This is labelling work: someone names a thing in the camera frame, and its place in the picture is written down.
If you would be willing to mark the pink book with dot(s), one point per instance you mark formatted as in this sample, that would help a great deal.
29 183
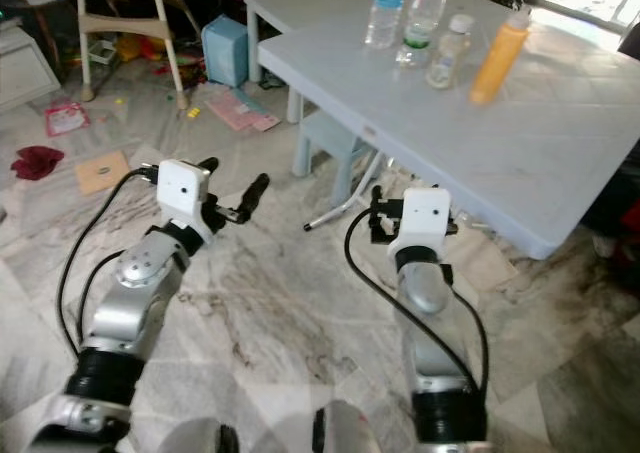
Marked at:
242 110

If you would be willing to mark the white beige high chair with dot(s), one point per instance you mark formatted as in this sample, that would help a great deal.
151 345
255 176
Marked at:
125 23

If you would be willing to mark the brown paper envelope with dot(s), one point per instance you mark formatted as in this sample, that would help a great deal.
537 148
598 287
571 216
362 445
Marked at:
103 173

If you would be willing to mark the large white folding table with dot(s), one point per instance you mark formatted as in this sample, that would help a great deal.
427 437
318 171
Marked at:
510 163

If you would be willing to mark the grey robot left leg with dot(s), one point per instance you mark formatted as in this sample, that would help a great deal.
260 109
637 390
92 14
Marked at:
212 439

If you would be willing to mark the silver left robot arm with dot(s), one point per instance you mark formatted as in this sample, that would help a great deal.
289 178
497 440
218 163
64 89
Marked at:
125 313

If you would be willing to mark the white low cabinet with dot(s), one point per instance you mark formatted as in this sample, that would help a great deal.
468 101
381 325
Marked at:
25 68

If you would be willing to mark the green label clear bottle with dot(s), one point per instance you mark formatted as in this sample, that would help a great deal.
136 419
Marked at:
422 23

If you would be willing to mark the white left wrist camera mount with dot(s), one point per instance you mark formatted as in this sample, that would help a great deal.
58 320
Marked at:
183 191

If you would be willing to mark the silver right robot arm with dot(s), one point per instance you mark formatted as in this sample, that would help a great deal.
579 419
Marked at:
420 288

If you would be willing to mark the blue label water bottle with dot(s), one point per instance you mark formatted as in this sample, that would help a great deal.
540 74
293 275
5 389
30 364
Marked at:
385 18

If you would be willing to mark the grey robot right leg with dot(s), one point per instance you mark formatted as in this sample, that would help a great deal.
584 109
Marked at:
350 431

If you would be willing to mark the small white table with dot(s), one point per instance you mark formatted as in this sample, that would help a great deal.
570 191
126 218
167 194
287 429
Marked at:
310 3

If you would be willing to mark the orange juice bottle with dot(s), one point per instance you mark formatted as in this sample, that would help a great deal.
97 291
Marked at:
498 63

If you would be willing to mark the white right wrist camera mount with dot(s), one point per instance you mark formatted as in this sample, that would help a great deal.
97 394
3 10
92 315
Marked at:
422 218

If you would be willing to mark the pink white packet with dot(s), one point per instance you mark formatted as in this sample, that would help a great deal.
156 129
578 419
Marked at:
67 119

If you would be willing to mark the small yellow toy block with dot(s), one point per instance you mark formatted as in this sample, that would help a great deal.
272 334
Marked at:
192 113

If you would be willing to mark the dark red cloth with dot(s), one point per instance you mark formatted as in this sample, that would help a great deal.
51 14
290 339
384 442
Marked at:
38 162

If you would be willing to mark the grey robot leg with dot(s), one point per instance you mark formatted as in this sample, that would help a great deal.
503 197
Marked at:
350 431
212 439

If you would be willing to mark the light blue box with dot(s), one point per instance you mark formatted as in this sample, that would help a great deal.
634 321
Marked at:
226 51

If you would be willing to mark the pale blue plastic stool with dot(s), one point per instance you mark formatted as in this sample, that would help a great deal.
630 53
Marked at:
335 133

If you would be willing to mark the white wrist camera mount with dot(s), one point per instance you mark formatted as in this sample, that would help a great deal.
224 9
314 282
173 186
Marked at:
422 218
183 191

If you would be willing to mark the small clear white-cap bottle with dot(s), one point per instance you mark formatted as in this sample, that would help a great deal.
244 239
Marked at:
447 61

